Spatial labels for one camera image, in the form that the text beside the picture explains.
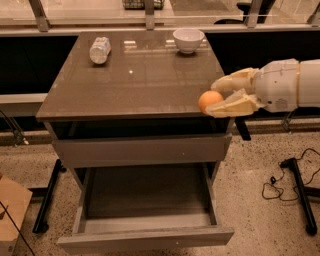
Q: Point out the grey drawer cabinet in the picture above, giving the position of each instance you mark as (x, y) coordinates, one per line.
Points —
(146, 89)

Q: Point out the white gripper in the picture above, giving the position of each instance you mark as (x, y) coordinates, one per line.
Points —
(277, 86)

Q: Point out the black office chair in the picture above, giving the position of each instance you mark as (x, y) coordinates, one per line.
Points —
(264, 10)

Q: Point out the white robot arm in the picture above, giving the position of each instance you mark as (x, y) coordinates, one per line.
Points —
(308, 84)

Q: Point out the open grey middle drawer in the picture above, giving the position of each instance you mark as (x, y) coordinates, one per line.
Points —
(145, 207)

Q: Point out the orange fruit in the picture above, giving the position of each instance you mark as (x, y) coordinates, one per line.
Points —
(209, 98)

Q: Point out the white ceramic bowl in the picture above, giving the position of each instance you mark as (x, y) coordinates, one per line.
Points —
(188, 40)

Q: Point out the closed grey top drawer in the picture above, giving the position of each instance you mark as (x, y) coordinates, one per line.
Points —
(82, 153)

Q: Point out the brown cardboard box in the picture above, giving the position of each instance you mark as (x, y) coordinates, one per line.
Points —
(15, 200)

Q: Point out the black table leg left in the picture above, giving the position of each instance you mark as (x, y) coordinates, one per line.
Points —
(45, 193)

